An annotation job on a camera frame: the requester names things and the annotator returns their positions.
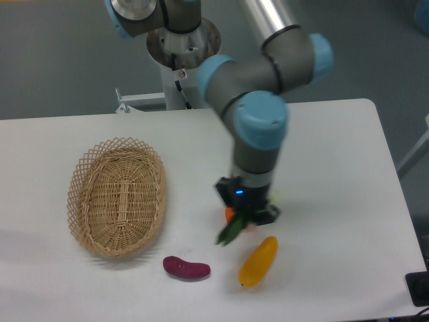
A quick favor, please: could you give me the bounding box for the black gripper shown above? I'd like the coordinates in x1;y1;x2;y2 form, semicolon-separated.
214;176;281;225

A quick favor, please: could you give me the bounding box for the green bok choy vegetable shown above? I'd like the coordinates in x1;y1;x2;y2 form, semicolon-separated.
216;199;270;246

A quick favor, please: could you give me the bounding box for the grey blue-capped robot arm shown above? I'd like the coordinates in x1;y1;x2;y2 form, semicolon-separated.
105;1;334;226

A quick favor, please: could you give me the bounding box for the oval woven wicker basket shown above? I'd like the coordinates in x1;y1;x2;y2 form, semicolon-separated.
67;138;167;258

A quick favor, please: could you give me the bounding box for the orange mandarin fruit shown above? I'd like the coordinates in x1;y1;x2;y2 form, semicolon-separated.
224;206;256;233

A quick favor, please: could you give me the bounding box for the yellow mango fruit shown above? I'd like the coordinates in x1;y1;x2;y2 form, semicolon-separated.
237;236;278;288

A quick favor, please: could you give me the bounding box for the purple sweet potato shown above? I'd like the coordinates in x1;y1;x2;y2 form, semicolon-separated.
163;256;211;280

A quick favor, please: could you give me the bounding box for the black device at table corner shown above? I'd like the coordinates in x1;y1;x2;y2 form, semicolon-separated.
405;271;428;307

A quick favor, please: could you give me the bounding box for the white metal frame leg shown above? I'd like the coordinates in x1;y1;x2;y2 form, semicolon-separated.
396;115;428;180

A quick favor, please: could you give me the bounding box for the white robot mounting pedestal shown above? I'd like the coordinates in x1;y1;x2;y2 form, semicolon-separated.
115;17;222;113

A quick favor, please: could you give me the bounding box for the black cable on pedestal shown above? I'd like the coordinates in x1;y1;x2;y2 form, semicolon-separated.
170;52;194;110

